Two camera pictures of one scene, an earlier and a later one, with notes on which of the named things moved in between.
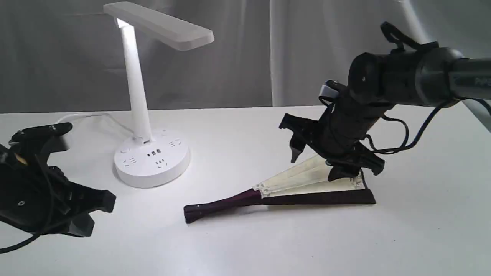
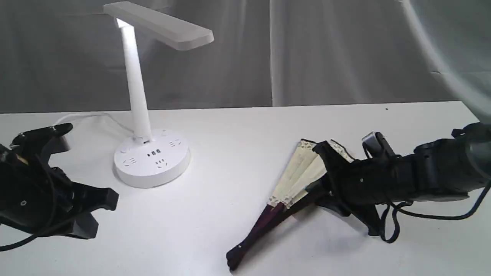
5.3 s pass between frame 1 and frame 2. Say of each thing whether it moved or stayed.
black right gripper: moved
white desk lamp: stayed
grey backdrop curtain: stayed
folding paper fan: moved
